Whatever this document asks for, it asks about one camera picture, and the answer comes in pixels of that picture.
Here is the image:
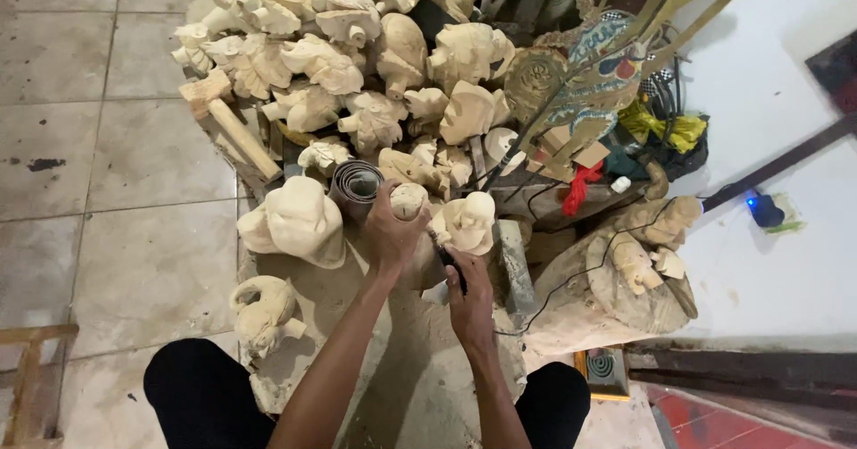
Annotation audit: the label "person's right hand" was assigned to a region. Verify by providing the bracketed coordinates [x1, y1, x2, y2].
[445, 248, 497, 350]

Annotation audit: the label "person's left hand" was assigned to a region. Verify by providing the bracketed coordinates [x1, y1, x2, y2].
[365, 181, 433, 274]

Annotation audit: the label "round-topped pale wooden carving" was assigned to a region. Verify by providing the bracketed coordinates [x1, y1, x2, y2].
[390, 183, 451, 293]

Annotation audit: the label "black rotary carving tool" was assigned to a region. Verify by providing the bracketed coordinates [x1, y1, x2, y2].
[428, 229, 470, 297]

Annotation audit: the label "grey sandpaper roll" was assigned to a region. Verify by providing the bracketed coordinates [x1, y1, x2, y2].
[327, 160, 385, 225]

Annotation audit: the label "grey sharpening stone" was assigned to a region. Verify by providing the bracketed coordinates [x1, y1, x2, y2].
[497, 219, 538, 316]

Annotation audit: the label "pale wooden seated figure carving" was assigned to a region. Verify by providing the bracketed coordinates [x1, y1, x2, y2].
[430, 191, 497, 257]

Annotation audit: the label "large pale wooden figure carving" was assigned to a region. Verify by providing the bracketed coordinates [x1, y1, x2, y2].
[236, 176, 348, 270]

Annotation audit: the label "dusty wooden work block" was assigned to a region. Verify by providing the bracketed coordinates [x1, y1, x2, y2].
[236, 195, 530, 449]

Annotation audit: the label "person's right leg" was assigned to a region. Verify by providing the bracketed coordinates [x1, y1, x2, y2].
[514, 361, 592, 449]

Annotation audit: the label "person's leg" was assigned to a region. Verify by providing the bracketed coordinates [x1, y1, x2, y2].
[142, 338, 277, 449]
[514, 361, 592, 449]

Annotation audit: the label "box with mosquito coil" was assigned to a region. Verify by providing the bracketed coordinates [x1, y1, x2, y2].
[574, 347, 632, 402]

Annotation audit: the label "pale wooden elephant carving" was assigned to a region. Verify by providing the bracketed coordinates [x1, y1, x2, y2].
[229, 275, 308, 360]

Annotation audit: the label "large rough carved wood stump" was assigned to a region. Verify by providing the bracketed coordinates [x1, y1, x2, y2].
[524, 195, 704, 356]

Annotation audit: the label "red plastic bag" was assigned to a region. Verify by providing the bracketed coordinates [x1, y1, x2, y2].
[561, 162, 605, 218]

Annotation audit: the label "pile of unfinished wooden carvings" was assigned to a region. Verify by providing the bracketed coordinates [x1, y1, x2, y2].
[171, 0, 518, 199]

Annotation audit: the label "brown cardboard pieces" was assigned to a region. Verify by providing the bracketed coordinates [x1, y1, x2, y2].
[526, 125, 612, 183]

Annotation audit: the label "wooden mallet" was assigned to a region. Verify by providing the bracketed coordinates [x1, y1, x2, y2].
[178, 69, 284, 183]

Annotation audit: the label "person's left leg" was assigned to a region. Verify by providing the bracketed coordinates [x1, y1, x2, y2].
[142, 338, 277, 449]

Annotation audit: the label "painted leather shadow puppet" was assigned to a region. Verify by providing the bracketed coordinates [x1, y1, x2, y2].
[482, 0, 765, 194]

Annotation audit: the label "yellow plastic bag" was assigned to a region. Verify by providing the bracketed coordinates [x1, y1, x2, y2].
[617, 100, 708, 154]

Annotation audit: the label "black adapter with blue light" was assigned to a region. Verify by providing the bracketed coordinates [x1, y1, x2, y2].
[745, 191, 786, 229]

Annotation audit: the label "dark wooden beam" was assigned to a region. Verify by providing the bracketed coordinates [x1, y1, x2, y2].
[700, 113, 857, 213]

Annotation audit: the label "wooden stool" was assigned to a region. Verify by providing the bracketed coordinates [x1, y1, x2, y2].
[0, 323, 80, 449]

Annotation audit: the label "black power cable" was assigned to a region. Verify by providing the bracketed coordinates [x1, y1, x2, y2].
[494, 181, 751, 337]

